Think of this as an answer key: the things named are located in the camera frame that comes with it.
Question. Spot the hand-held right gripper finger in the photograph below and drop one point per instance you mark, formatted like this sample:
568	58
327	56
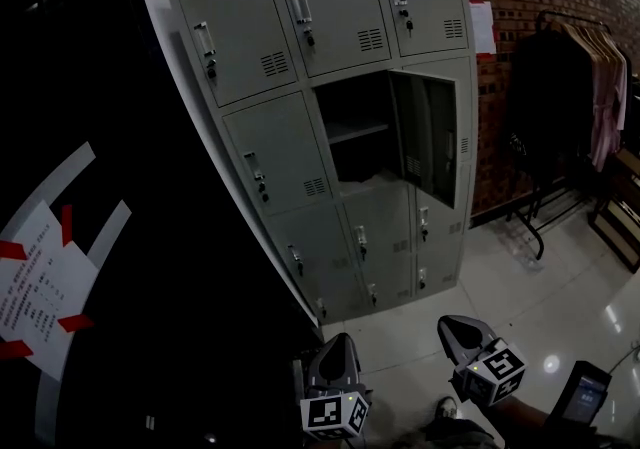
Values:
482	331
447	344

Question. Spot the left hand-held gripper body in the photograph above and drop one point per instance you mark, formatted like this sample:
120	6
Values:
330	414

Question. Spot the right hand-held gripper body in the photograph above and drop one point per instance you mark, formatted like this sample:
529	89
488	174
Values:
495	377

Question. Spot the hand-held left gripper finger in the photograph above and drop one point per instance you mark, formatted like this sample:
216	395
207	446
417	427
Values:
314	369
352	362

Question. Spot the grey metal locker cabinet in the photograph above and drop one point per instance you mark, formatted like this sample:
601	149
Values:
260	137

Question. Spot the person's right forearm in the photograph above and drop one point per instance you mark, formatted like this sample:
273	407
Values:
520	412

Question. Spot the person's shoe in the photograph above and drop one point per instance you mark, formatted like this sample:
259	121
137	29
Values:
446	408

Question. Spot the person's trouser leg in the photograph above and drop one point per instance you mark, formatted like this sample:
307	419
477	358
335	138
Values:
450	434

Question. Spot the black screen device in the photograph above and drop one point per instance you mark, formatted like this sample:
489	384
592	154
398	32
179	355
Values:
582	397

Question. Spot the black metal clothes rack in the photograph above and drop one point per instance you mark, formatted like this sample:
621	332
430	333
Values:
532	222

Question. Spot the wooden box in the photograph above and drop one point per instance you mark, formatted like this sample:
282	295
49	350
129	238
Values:
617	217

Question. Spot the black hanging garment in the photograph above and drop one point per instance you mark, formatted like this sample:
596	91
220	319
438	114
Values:
545	97

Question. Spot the pink hanging garment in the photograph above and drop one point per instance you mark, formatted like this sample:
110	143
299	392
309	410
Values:
607	107

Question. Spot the dark glass door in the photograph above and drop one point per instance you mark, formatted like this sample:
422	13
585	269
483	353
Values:
150	162

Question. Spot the white notice with red tape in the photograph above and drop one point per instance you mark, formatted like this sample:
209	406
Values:
45	282

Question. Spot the row of wooden hangers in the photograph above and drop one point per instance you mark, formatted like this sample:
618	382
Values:
595	39

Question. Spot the white wall paper sheet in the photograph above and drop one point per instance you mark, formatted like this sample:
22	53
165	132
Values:
482	27

